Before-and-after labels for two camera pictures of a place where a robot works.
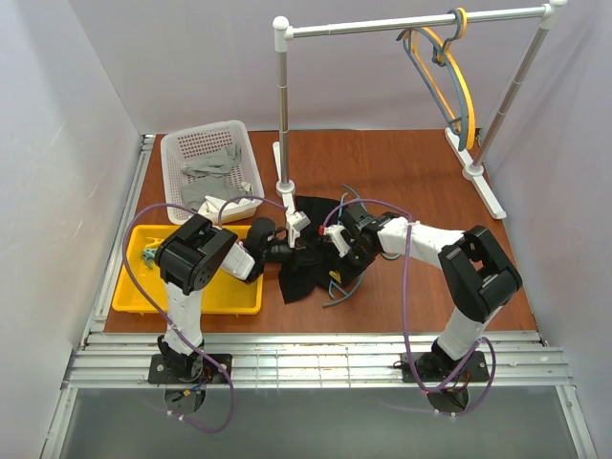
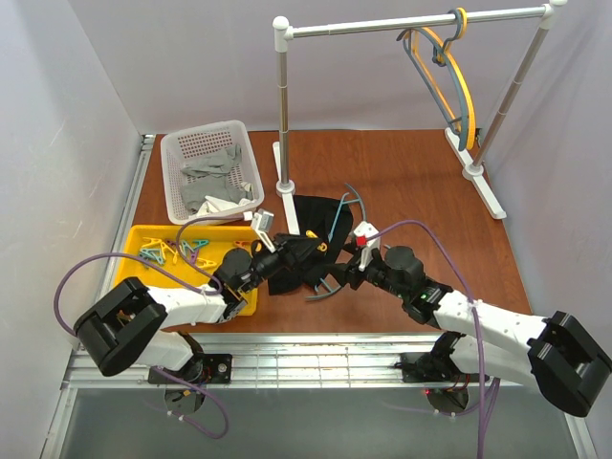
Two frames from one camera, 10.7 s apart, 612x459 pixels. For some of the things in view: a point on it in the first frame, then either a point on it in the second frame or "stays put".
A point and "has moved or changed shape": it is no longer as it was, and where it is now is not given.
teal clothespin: (148, 254) stays put
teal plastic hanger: (348, 291) has moved or changed shape
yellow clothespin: (336, 275) has moved or changed shape
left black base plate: (188, 368) stays put
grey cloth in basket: (207, 176) stays put
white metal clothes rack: (474, 171) stays put
